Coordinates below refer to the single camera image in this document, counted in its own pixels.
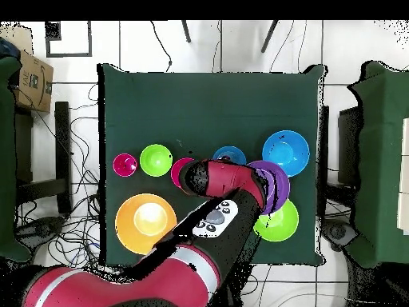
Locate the large blue bowl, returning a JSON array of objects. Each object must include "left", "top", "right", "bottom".
[{"left": 261, "top": 130, "right": 311, "bottom": 178}]

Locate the green cloth covered table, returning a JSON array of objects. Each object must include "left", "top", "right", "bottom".
[
  {"left": 346, "top": 60, "right": 409, "bottom": 269},
  {"left": 0, "top": 55, "right": 32, "bottom": 263}
]

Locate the small blue bowl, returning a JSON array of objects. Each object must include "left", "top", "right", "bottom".
[{"left": 212, "top": 146, "right": 248, "bottom": 165}]

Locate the black tripod leg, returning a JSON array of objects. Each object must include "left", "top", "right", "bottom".
[
  {"left": 260, "top": 20, "right": 280, "bottom": 54},
  {"left": 181, "top": 20, "right": 193, "bottom": 44}
]

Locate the dark green tablecloth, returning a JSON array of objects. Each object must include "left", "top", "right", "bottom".
[{"left": 97, "top": 62, "right": 328, "bottom": 267}]

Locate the black bench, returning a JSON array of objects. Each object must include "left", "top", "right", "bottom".
[{"left": 14, "top": 101, "right": 73, "bottom": 215}]

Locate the large green bowl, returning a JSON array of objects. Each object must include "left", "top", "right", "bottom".
[{"left": 252, "top": 198, "right": 300, "bottom": 243}]

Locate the small green bowl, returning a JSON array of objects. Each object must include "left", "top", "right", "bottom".
[{"left": 139, "top": 143, "right": 174, "bottom": 177}]

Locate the red cup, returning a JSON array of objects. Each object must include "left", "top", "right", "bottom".
[{"left": 112, "top": 153, "right": 139, "bottom": 177}]

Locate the small pink bowl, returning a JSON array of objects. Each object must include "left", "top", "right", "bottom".
[{"left": 169, "top": 157, "right": 196, "bottom": 189}]

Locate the black square floor frame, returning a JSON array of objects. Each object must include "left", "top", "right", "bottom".
[{"left": 44, "top": 20, "right": 93, "bottom": 59}]

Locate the cardboard box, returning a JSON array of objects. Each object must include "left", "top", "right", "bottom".
[{"left": 12, "top": 49, "right": 54, "bottom": 114}]

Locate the large yellow bowl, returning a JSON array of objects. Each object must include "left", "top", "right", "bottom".
[{"left": 114, "top": 193, "right": 177, "bottom": 256}]

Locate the purple bowl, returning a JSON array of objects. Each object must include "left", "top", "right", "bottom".
[{"left": 245, "top": 160, "right": 291, "bottom": 216}]

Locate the grey stand base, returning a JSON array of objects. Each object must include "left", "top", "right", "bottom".
[
  {"left": 15, "top": 216, "right": 66, "bottom": 245},
  {"left": 321, "top": 220, "right": 359, "bottom": 251}
]

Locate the black floor cable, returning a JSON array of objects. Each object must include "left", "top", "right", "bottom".
[{"left": 149, "top": 20, "right": 174, "bottom": 73}]

